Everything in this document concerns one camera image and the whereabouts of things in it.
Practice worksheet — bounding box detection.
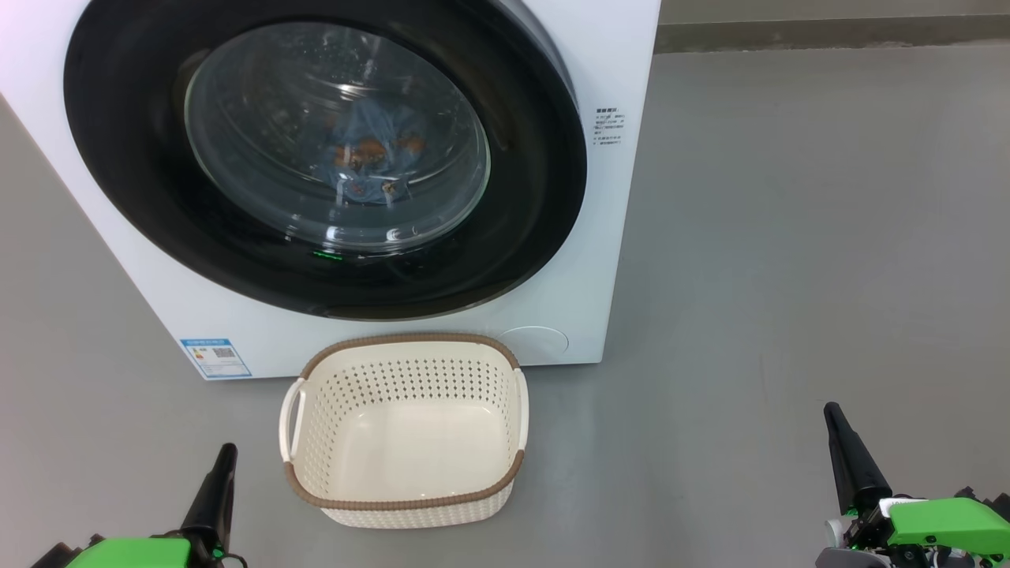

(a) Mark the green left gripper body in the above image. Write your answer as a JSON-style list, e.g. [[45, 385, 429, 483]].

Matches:
[[66, 536, 195, 568]]

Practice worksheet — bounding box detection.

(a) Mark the blue bear-print garment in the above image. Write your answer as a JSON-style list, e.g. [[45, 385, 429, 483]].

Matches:
[[314, 98, 428, 207]]

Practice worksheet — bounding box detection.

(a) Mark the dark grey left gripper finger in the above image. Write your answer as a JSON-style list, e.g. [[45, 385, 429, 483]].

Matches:
[[179, 442, 239, 554]]

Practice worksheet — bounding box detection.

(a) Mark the black round glass washer door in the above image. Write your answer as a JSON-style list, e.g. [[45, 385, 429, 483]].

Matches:
[[62, 0, 589, 323]]

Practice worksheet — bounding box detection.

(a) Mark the blue energy label sticker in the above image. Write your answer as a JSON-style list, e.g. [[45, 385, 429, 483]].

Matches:
[[179, 338, 254, 380]]

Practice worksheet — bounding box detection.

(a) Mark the cream perforated plastic laundry basket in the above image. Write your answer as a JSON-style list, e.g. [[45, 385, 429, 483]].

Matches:
[[278, 331, 530, 530]]

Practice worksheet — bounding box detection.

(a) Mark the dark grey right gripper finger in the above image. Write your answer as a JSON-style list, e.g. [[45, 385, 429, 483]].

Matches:
[[822, 401, 893, 514]]

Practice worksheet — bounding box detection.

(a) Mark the round white filter cover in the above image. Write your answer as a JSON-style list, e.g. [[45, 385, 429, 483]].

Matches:
[[496, 325, 570, 366]]

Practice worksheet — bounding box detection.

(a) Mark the white front-load washing machine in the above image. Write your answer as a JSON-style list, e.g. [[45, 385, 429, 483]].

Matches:
[[0, 0, 663, 382]]

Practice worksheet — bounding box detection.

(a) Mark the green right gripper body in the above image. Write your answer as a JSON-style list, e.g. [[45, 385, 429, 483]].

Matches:
[[816, 495, 1010, 568]]

